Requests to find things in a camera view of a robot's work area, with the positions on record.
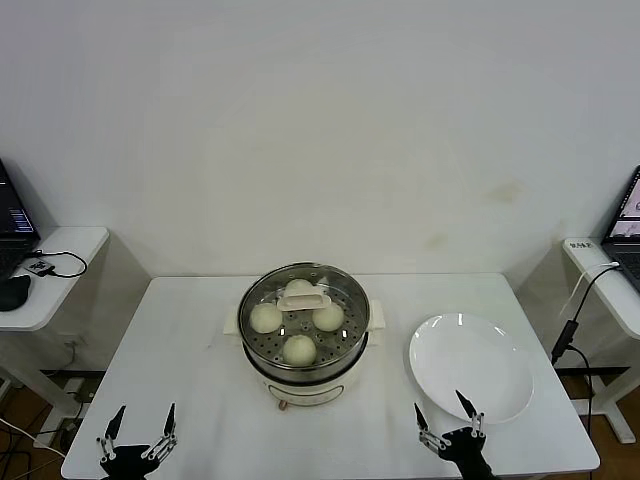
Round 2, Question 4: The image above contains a round white plate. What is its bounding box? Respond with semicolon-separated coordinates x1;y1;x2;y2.
408;312;535;425

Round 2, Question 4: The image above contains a round glass lid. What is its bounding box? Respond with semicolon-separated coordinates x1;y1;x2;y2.
237;262;371;369

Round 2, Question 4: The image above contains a white power strip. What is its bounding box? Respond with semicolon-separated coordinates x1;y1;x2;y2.
63;377;96;405

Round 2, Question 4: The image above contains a white side table with label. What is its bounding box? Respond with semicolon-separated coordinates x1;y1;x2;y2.
559;235;640;444

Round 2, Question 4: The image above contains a white side table rounded corner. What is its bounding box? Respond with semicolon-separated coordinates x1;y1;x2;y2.
0;226;110;419

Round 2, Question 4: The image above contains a cream electric cooker base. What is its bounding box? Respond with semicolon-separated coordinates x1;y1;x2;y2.
222;298;387;412

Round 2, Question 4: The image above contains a white steamed baozi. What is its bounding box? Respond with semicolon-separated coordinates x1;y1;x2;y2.
248;303;283;335
284;278;319;297
312;305;346;332
282;334;318;367

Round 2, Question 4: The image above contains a perforated steel steamer pot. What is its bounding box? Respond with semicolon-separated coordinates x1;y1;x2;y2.
236;261;372;379

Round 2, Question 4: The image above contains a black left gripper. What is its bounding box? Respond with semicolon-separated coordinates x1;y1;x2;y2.
96;402;179;480

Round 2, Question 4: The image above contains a white floor cable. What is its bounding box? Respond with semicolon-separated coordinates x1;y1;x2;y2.
0;417;66;459

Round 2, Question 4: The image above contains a black laptop with dark screen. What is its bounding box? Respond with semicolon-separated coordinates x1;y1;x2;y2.
0;159;41;281

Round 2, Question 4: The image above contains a thin black looped cable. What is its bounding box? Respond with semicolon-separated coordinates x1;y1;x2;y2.
27;248;88;280

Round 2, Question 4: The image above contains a black laptop with light screen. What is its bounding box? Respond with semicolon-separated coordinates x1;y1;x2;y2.
601;165;640;291

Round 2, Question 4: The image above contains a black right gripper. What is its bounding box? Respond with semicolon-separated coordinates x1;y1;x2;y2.
414;391;495;480

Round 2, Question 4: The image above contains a black cat-shaped mouse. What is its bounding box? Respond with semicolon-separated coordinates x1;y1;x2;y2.
0;274;32;312

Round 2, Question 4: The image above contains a white charging cable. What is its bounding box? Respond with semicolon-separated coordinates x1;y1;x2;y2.
559;259;621;316

